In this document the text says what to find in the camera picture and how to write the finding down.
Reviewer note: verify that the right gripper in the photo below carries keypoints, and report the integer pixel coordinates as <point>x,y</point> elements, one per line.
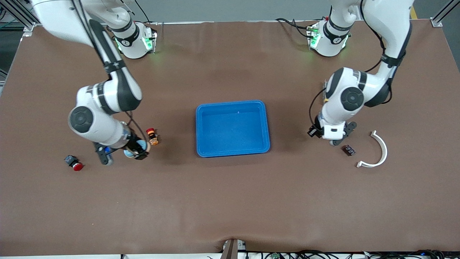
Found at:
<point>135,144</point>

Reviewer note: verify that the brown table mat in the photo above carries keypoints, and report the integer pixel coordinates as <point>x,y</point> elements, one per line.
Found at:
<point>230,201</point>

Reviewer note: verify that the aluminium frame post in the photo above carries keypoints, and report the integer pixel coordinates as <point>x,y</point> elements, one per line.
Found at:
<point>18,12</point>
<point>440,16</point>

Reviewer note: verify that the white curved plastic clamp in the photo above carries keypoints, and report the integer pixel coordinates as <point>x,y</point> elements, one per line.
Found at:
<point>385,151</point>

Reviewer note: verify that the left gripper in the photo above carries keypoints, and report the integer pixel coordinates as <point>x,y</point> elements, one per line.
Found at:
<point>313,131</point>

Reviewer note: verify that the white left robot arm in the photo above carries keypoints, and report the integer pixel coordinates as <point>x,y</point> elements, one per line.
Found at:
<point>350,99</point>

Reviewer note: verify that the light blue call bell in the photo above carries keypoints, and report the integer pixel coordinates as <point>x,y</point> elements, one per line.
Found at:
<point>131,151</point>

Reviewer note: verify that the brown grey table edge bracket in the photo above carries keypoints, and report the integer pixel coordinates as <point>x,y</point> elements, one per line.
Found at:
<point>231,250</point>

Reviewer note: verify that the red mushroom button blue base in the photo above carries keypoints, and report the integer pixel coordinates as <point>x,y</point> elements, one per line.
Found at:
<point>77,166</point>

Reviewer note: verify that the red button orange striped body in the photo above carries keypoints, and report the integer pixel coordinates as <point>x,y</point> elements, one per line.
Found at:
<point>153,138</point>

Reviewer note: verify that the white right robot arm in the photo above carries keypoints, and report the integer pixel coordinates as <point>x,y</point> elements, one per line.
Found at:
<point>107,95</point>

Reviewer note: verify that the dark brown electrolytic capacitor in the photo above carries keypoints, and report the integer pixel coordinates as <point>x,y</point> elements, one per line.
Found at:
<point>349,150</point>

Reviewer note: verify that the blue plastic tray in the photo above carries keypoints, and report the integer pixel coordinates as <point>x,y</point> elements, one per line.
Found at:
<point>233,129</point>

